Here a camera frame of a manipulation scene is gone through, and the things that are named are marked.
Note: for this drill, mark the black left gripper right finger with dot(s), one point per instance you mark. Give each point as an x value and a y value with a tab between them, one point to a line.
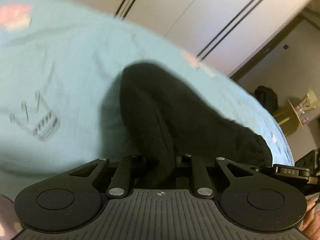
206	181

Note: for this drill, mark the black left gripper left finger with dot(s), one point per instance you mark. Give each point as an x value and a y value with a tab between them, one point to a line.
116	180

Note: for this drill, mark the black bag on floor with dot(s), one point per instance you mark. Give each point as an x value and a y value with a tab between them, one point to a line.
267	98

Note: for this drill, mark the black pants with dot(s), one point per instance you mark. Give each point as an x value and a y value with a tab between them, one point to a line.
165	119

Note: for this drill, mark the light blue mushroom bedsheet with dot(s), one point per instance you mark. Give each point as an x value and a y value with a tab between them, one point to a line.
60	79

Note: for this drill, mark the white wardrobe with black handles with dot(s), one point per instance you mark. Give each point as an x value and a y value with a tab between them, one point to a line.
222	33

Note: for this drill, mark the yellow stool with items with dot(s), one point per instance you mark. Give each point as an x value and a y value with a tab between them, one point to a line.
294	116

